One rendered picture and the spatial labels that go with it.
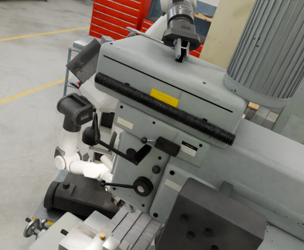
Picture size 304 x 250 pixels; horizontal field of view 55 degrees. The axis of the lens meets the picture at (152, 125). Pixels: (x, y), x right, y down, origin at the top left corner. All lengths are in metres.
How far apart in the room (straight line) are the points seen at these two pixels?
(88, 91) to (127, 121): 0.52
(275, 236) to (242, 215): 0.29
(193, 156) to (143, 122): 0.19
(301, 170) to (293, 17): 0.41
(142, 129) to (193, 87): 0.23
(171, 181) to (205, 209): 0.33
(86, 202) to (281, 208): 1.48
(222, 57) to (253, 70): 1.90
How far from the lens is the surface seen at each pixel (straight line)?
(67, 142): 1.51
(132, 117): 0.94
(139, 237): 1.58
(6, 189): 3.04
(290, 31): 0.78
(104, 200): 2.17
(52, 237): 1.75
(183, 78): 0.82
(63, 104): 1.47
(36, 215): 2.30
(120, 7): 6.33
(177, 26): 0.96
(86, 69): 1.45
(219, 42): 2.68
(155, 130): 0.91
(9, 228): 2.75
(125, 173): 1.08
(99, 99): 1.42
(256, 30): 0.81
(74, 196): 2.17
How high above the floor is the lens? 2.16
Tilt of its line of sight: 30 degrees down
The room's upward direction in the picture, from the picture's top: 17 degrees clockwise
